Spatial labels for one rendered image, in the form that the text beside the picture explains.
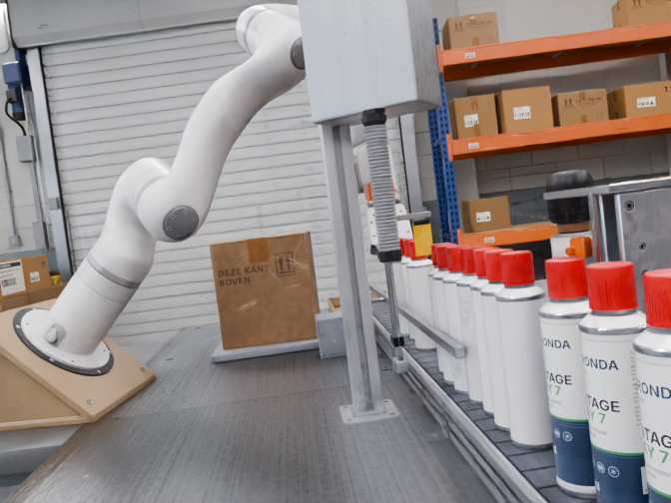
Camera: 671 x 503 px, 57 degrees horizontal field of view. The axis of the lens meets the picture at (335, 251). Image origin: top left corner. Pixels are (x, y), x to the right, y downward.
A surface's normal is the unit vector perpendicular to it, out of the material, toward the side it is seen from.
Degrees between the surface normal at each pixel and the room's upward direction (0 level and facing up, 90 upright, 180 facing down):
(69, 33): 135
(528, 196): 90
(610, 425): 90
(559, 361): 90
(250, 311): 90
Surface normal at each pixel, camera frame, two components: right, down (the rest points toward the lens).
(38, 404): -0.09, 0.07
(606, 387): -0.69, 0.12
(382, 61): -0.50, 0.11
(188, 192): 0.67, 0.04
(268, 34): -0.65, -0.34
